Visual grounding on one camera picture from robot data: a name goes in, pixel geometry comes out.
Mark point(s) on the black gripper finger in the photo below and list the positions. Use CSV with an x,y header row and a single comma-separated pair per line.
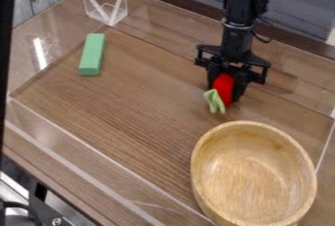
x,y
212,73
241,82

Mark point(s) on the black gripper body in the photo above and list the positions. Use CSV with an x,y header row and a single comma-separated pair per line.
x,y
249,64

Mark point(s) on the red plush strawberry toy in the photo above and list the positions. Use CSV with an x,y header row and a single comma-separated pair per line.
x,y
218,96

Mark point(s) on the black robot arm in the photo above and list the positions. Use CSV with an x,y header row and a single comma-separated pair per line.
x,y
241,12

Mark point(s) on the clear acrylic tray barrier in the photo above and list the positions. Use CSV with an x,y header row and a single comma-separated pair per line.
x,y
107,139

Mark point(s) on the clear acrylic corner stand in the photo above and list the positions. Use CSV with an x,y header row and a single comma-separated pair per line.
x,y
106,13

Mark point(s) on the green rectangular block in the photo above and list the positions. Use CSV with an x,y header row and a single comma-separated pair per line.
x,y
92,54

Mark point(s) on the wooden bowl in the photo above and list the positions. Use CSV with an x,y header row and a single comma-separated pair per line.
x,y
252,176

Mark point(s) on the black table leg bracket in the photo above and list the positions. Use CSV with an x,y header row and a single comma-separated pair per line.
x,y
47,215

